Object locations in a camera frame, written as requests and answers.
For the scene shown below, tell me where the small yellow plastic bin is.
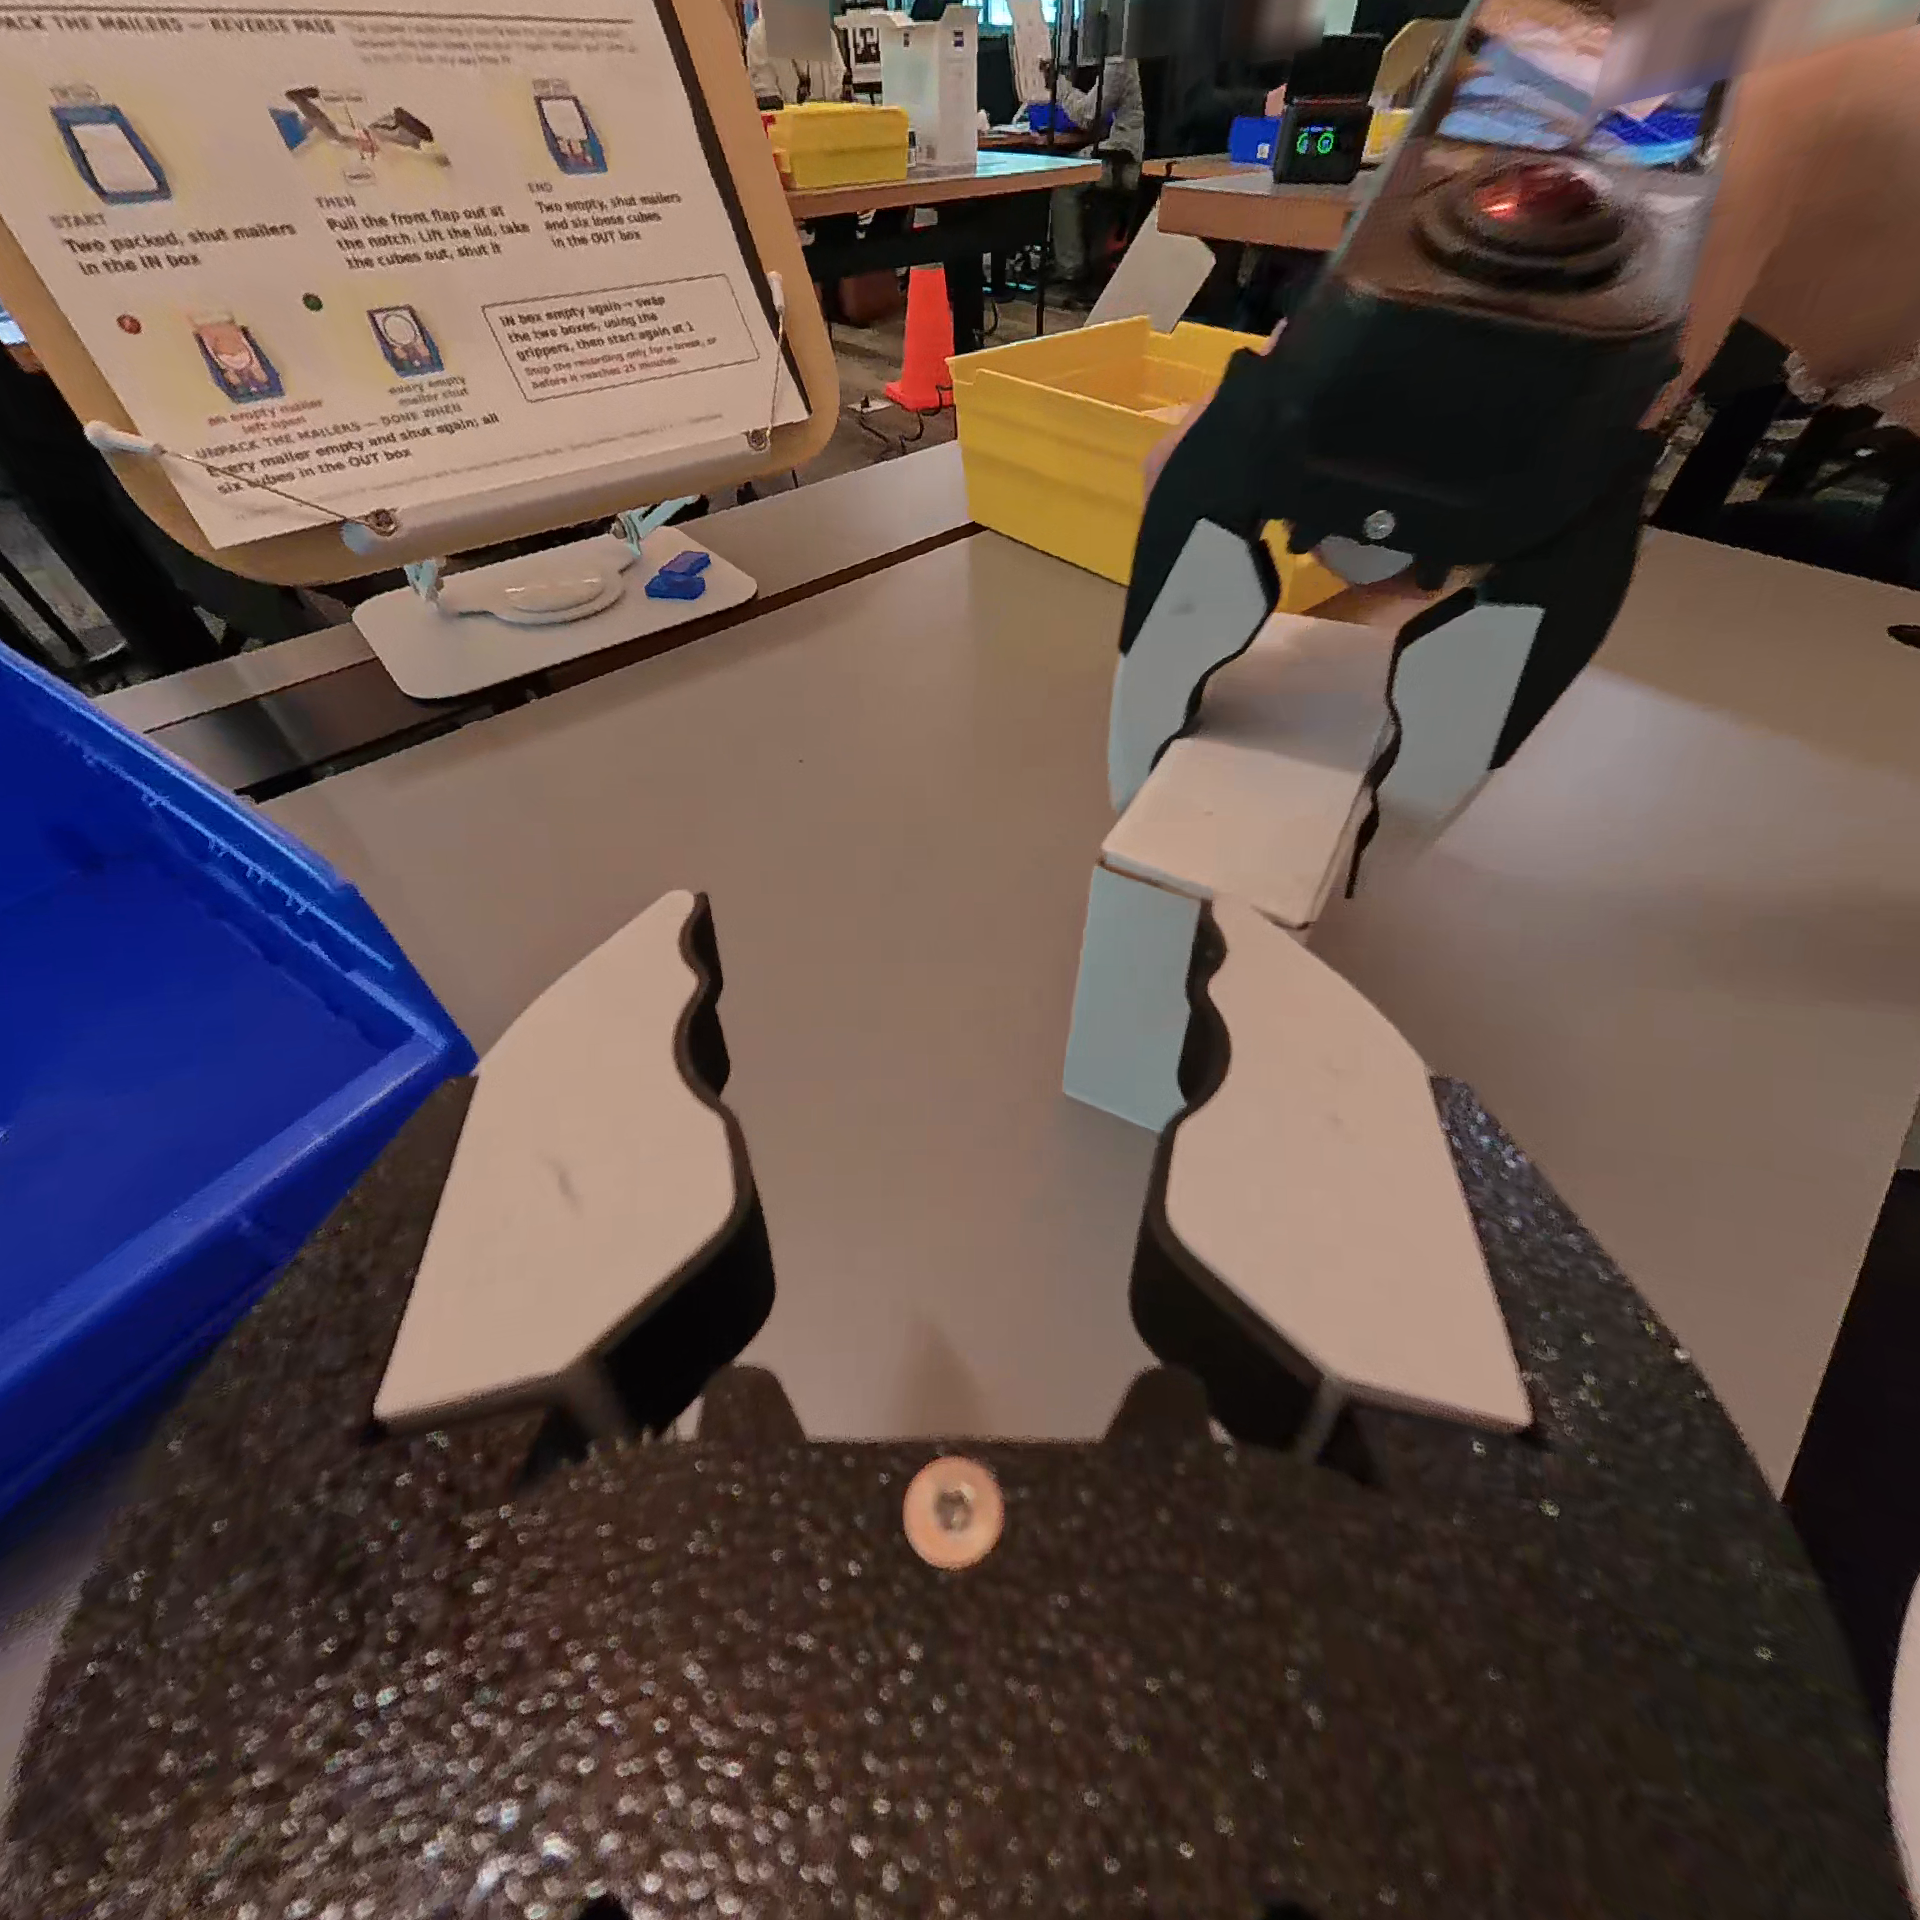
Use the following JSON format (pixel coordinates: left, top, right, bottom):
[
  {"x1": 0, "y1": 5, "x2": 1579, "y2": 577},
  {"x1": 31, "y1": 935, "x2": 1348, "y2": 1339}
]
[{"x1": 769, "y1": 104, "x2": 912, "y2": 195}]

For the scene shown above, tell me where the white cardboard mailer box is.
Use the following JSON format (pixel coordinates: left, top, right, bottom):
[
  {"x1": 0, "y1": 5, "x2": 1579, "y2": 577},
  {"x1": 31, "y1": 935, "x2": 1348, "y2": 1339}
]
[{"x1": 1062, "y1": 616, "x2": 1489, "y2": 1134}]

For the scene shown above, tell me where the tall white carton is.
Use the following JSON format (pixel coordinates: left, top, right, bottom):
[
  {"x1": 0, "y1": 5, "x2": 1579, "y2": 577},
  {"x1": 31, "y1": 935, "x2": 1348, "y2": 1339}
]
[{"x1": 875, "y1": 8, "x2": 980, "y2": 173}]

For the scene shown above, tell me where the printed instruction sheet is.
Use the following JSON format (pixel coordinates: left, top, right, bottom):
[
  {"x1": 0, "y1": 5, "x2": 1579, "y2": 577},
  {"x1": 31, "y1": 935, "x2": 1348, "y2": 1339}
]
[{"x1": 0, "y1": 0, "x2": 814, "y2": 548}]

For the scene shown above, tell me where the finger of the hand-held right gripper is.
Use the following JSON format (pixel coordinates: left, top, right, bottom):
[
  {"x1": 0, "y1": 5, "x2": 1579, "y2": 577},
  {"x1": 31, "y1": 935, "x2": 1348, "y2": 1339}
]
[
  {"x1": 1345, "y1": 589, "x2": 1548, "y2": 897},
  {"x1": 1107, "y1": 518, "x2": 1284, "y2": 818}
]

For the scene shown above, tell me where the wooden work table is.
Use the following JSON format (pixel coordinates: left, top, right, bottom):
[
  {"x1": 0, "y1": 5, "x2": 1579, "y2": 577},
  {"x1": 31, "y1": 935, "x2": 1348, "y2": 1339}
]
[{"x1": 782, "y1": 149, "x2": 1107, "y2": 230}]

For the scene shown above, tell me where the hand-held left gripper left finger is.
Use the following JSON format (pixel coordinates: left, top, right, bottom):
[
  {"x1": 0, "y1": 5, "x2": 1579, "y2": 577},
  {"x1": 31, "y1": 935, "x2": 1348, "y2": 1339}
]
[{"x1": 370, "y1": 889, "x2": 777, "y2": 1445}]

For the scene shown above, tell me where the blue plastic bin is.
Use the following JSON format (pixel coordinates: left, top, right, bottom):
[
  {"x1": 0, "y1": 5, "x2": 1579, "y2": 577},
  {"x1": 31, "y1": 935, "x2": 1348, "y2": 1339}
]
[{"x1": 0, "y1": 640, "x2": 480, "y2": 1518}]

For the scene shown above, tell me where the orange traffic cone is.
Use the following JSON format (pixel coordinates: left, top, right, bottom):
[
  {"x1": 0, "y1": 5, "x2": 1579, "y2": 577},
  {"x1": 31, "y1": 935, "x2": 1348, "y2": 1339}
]
[{"x1": 885, "y1": 266, "x2": 960, "y2": 410}]

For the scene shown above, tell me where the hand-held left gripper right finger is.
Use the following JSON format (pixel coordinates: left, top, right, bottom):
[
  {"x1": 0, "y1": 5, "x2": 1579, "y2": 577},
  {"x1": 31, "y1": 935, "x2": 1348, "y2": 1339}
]
[{"x1": 1126, "y1": 903, "x2": 1535, "y2": 1467}]

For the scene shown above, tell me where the small black display device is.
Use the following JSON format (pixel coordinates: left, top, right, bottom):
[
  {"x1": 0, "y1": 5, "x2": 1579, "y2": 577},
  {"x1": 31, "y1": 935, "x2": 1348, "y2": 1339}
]
[{"x1": 1275, "y1": 100, "x2": 1371, "y2": 184}]

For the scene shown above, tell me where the person's right hand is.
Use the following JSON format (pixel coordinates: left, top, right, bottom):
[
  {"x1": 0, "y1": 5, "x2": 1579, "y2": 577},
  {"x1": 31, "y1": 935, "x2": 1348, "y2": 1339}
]
[{"x1": 1678, "y1": 23, "x2": 1920, "y2": 392}]

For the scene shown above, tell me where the white stand base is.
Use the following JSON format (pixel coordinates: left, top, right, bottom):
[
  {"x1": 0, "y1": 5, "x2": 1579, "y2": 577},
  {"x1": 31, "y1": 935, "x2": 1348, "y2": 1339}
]
[{"x1": 354, "y1": 525, "x2": 758, "y2": 703}]

